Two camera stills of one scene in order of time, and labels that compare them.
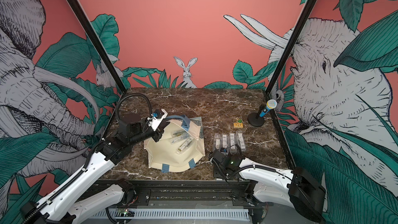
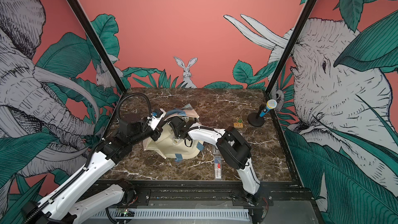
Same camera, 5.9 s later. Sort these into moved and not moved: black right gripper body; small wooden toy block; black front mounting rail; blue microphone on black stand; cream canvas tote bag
Moved: cream canvas tote bag; black right gripper body
Not moved: blue microphone on black stand; small wooden toy block; black front mounting rail
